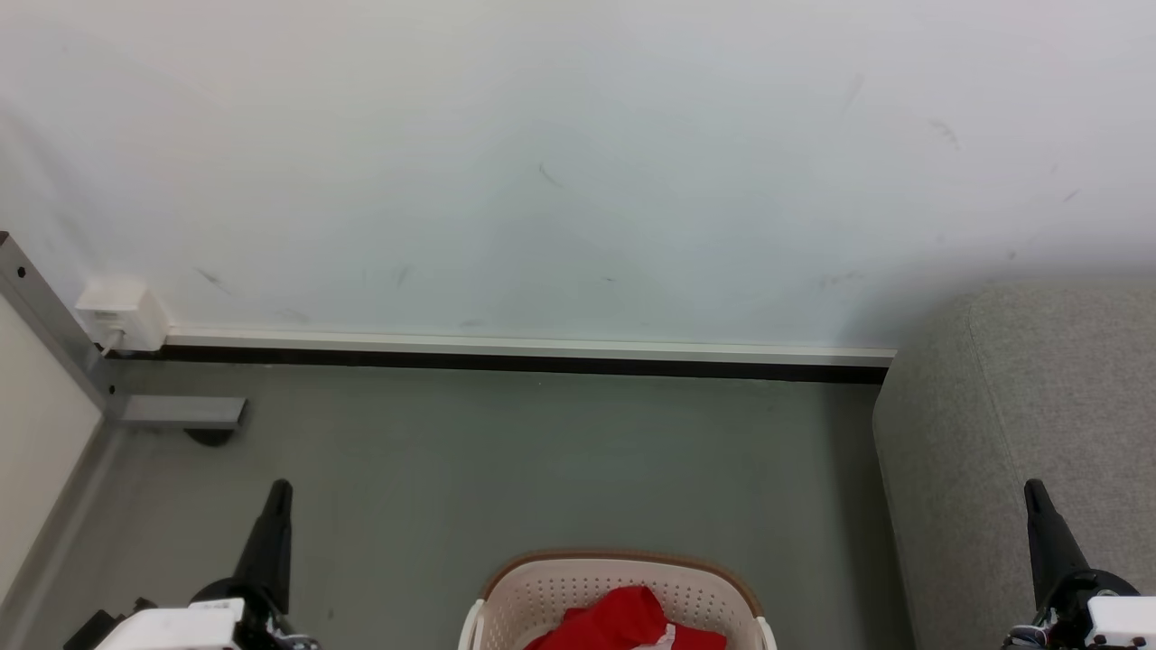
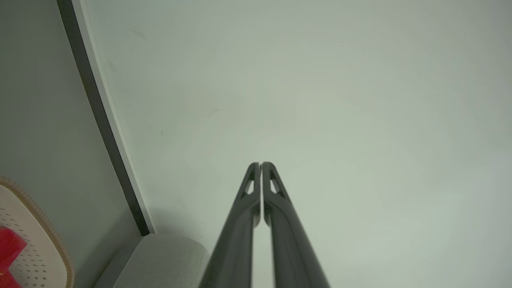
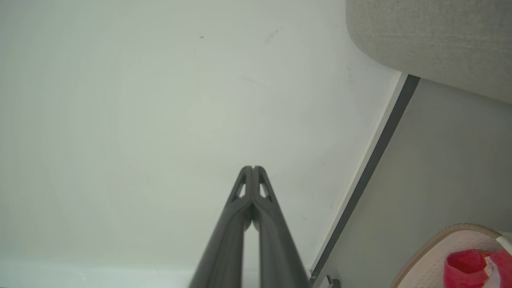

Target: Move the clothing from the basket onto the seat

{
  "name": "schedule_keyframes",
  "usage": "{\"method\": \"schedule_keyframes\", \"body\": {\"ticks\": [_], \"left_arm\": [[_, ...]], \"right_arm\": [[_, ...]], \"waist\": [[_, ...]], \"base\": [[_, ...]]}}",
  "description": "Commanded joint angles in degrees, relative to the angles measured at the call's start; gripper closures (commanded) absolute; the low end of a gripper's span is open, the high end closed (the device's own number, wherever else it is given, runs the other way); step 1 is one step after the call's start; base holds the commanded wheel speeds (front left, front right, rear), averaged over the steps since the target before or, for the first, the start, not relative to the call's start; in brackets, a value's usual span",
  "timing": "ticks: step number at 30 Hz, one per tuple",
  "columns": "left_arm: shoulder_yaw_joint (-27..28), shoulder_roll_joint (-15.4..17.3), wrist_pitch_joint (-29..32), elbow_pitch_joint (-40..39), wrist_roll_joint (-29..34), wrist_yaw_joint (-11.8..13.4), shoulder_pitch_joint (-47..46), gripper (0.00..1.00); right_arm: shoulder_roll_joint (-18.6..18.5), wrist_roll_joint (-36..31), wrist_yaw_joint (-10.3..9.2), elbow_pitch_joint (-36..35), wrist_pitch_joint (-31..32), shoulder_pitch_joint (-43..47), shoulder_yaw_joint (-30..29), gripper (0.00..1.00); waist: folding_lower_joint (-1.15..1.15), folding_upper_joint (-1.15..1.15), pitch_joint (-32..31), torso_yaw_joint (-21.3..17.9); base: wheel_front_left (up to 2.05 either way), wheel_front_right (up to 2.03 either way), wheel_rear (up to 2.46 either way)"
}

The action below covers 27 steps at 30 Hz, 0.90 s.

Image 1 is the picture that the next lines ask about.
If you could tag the beige partition panel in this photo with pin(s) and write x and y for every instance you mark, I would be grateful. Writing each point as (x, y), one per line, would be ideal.
(36, 433)

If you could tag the black baseboard strip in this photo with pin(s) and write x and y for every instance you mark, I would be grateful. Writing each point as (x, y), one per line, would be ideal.
(542, 364)

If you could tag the grey fabric sofa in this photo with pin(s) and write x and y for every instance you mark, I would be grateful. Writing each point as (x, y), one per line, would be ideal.
(1011, 433)

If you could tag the white wall trim strip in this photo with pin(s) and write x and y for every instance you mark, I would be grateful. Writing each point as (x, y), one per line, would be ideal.
(542, 347)

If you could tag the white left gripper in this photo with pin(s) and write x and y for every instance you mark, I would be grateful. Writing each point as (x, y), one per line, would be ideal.
(181, 625)

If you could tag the red garment with white stripe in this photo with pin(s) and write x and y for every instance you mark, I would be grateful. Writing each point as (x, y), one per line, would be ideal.
(614, 623)

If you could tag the cream perforated laundry basket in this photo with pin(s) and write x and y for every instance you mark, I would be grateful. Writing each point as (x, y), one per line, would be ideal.
(542, 596)

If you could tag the white wall socket box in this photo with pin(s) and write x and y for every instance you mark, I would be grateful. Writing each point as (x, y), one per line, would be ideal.
(122, 314)

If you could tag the black round frame foot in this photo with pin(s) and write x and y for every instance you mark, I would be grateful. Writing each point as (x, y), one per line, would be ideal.
(209, 437)

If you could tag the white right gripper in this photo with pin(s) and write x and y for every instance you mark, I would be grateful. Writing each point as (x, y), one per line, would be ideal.
(1115, 618)

